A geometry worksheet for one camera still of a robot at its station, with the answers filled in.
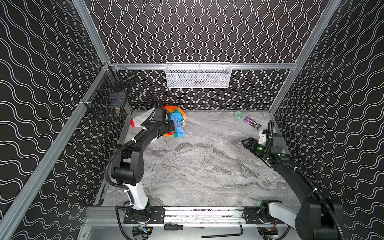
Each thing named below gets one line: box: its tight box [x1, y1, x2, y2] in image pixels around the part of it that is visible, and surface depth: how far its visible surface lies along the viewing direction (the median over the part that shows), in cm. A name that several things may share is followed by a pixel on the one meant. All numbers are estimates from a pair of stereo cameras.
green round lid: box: [234, 111, 245, 119], surface depth 119 cm
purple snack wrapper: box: [243, 116, 262, 130], surface depth 114 cm
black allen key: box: [201, 224, 244, 238], surface depth 72 cm
